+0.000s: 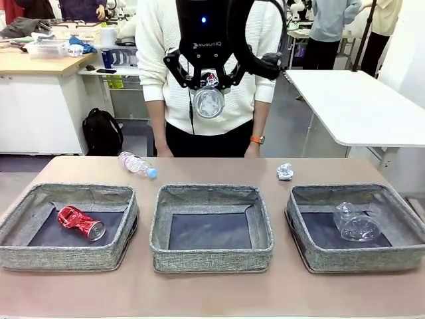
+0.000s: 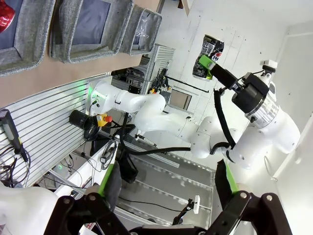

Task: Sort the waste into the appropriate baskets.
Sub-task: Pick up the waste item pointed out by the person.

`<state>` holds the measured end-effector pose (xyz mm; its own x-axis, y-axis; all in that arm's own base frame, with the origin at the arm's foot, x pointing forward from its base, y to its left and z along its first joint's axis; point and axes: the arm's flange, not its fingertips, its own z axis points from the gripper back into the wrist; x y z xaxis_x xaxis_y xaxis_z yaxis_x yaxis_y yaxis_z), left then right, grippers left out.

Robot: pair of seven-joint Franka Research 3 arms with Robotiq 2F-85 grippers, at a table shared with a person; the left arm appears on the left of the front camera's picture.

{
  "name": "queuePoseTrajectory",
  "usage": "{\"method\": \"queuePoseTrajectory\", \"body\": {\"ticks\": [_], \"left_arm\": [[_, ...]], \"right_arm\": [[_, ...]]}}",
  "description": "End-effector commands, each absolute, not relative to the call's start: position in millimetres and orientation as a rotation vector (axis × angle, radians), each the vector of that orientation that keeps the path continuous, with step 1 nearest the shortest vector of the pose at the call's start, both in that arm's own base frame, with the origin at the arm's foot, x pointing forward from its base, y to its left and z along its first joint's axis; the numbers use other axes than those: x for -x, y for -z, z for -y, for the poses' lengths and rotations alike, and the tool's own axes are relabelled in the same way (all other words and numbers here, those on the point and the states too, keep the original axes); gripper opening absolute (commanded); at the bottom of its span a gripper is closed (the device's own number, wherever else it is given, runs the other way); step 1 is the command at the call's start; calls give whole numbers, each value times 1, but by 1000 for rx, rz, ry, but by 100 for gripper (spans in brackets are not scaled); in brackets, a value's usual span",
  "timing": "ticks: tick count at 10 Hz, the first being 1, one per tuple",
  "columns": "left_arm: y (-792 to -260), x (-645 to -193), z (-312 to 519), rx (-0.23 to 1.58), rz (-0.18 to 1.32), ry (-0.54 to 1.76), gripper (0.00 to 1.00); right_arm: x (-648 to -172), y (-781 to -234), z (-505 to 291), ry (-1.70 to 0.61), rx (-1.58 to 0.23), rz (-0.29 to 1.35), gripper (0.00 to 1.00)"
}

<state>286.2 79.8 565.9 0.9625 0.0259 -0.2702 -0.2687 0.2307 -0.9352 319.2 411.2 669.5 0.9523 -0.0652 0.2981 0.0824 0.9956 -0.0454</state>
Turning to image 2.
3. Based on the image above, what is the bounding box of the crushed clear plastic cup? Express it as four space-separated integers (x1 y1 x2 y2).
134 14 151 40

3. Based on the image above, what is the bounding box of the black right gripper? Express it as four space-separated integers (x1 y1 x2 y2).
198 55 269 114

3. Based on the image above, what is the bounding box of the crushed black drink can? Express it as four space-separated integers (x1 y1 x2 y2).
192 34 225 81

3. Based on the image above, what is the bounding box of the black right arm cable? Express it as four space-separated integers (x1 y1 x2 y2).
119 88 237 157

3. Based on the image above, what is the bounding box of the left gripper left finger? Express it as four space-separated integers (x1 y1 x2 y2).
44 163 130 235

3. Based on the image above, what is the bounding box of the black cylinder cup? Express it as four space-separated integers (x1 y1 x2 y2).
68 109 95 131

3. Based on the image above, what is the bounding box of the crushed red drink can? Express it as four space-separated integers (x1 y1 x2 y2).
0 1 16 34

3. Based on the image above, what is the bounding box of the black handheld pendant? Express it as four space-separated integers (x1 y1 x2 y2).
0 109 25 158

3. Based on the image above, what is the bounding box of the yellow emergency stop button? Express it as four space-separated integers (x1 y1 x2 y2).
97 114 113 128

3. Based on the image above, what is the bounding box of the black camera stand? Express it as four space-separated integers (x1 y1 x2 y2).
172 198 194 226

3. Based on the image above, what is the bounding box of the slatted aluminium base plate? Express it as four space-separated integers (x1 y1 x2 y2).
0 82 90 188

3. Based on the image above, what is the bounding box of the white webcam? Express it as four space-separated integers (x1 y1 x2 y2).
193 194 201 214

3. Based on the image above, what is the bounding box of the grey fabric basket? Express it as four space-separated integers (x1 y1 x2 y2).
119 8 163 56
0 0 56 78
49 0 134 64

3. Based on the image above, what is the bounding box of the aluminium frame rack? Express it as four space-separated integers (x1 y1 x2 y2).
139 43 176 95

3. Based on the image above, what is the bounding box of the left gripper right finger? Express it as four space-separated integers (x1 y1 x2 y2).
207 159 293 235

